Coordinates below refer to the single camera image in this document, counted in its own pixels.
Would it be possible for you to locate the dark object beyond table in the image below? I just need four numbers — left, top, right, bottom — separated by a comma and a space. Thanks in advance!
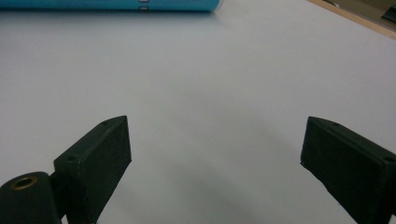
381, 5, 396, 24

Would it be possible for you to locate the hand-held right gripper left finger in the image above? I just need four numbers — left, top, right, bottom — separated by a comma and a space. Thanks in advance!
49, 115, 133, 224

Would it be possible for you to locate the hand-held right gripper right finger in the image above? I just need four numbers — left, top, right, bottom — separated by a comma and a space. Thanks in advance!
300, 116, 396, 224

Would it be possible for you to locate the blue cylindrical container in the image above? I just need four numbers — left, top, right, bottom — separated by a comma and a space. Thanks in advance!
0, 0, 222, 13

